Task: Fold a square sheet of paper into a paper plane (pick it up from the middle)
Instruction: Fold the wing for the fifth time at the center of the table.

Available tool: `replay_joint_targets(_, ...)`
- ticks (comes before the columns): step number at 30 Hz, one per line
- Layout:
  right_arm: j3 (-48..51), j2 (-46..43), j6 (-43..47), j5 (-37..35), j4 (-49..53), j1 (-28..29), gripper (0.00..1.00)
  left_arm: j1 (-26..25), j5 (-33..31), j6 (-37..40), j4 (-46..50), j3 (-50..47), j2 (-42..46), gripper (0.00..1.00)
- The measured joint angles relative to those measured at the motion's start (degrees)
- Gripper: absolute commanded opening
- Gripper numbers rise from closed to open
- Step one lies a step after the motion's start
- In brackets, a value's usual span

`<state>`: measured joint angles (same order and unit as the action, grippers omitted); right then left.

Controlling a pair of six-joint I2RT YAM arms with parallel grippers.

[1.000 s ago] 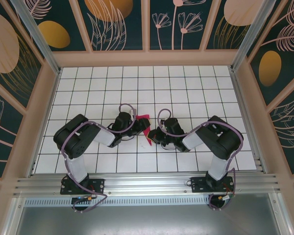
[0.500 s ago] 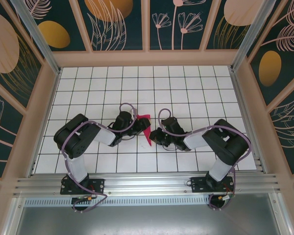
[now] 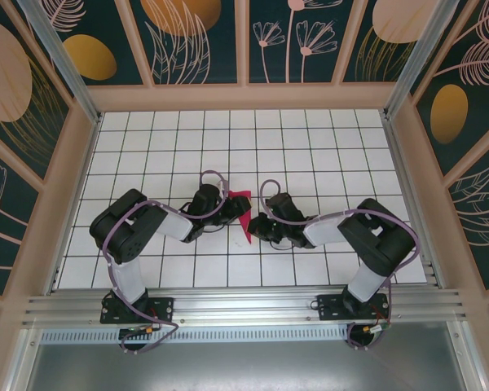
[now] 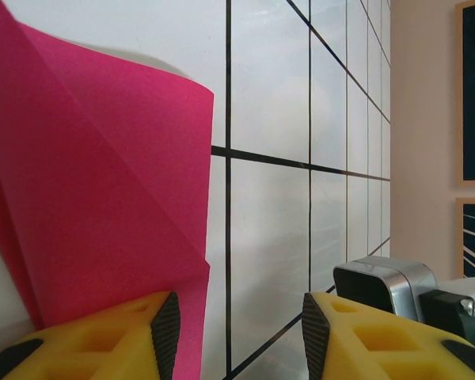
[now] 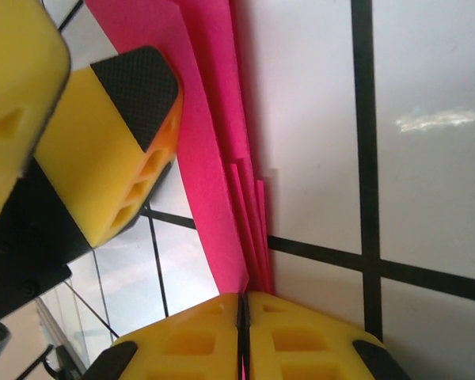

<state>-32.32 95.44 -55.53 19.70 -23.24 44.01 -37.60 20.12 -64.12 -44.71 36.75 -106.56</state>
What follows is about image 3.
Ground pink paper sheet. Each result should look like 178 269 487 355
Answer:
227 189 256 246

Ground grey sheet metal panel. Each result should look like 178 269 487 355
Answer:
7 321 486 391

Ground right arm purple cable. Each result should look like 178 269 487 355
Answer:
259 178 419 351

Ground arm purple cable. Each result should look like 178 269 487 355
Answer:
101 169 229 356
259 178 419 351

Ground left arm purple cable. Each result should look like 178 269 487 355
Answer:
101 169 229 356

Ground long aluminium base rail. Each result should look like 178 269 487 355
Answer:
22 287 472 327

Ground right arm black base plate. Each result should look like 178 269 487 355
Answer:
315 293 392 323

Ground perforated metal cable tray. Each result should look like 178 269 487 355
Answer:
40 327 354 344

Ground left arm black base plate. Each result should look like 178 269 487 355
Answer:
99 296 176 326

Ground aluminium side rail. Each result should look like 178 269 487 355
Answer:
44 113 104 297
382 109 447 288

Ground aluminium corner post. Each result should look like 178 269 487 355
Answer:
382 0 460 119
15 0 103 123

